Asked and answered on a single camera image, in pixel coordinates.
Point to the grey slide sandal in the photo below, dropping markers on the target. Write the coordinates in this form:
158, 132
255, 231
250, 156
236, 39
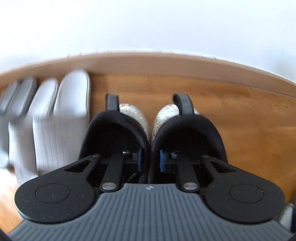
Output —
17, 107
58, 138
8, 94
22, 148

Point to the black high-top shoe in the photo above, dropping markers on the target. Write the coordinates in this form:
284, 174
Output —
119, 135
181, 128

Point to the grey slide sandal right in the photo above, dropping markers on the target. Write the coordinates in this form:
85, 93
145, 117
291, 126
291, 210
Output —
58, 138

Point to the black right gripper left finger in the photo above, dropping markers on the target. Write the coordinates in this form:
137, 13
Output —
69, 192

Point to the white purple sneaker near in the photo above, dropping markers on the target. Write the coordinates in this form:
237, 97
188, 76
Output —
287, 217

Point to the grey slide sandal leftmost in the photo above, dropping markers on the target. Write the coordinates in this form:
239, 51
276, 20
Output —
8, 94

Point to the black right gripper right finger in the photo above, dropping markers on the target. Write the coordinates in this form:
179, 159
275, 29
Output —
230, 192

